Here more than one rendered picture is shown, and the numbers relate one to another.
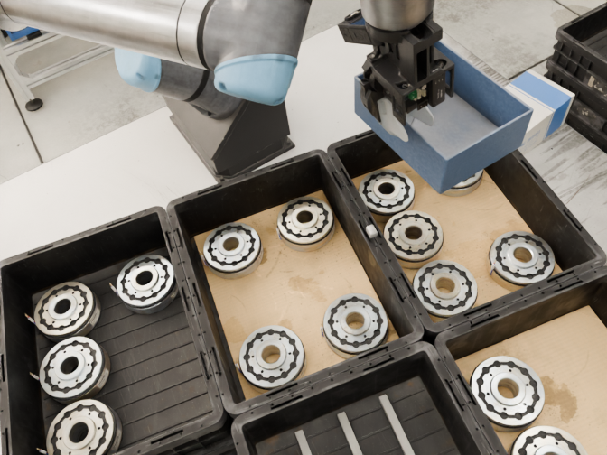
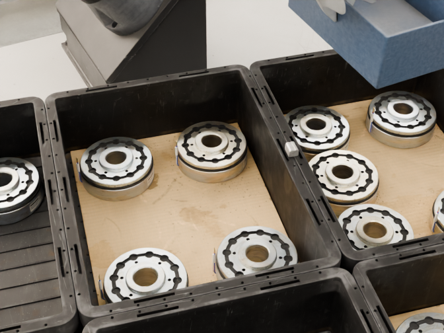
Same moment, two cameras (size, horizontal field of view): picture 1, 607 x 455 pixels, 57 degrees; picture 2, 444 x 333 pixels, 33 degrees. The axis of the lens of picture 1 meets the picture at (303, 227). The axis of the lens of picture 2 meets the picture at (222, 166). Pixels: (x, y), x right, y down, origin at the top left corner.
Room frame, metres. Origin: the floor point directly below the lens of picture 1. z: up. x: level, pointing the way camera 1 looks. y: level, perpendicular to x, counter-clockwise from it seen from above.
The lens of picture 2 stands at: (-0.24, 0.02, 1.59)
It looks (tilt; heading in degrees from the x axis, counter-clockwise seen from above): 43 degrees down; 357
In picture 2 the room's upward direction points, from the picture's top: straight up
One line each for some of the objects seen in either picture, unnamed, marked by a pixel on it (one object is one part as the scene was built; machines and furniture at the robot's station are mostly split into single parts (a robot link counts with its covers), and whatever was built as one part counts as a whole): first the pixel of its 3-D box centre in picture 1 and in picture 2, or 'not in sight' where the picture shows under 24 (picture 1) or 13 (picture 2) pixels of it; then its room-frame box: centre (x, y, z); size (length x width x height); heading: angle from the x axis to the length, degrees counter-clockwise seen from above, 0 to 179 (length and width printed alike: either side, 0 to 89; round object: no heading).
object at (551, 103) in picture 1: (518, 118); not in sight; (0.83, -0.51, 0.75); 0.20 x 0.12 x 0.09; 121
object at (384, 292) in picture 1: (287, 281); (179, 203); (0.46, 0.04, 0.87); 0.40 x 0.30 x 0.11; 12
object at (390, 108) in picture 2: not in sight; (402, 110); (0.64, -0.30, 0.86); 0.05 x 0.05 x 0.01
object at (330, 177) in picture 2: (413, 233); (342, 172); (0.51, -0.18, 0.86); 0.05 x 0.05 x 0.01
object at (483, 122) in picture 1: (437, 110); (383, 6); (0.56, -0.22, 1.10); 0.20 x 0.15 x 0.07; 24
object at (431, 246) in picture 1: (413, 235); (341, 175); (0.51, -0.18, 0.86); 0.10 x 0.10 x 0.01
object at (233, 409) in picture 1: (283, 265); (177, 175); (0.46, 0.04, 0.92); 0.40 x 0.30 x 0.02; 12
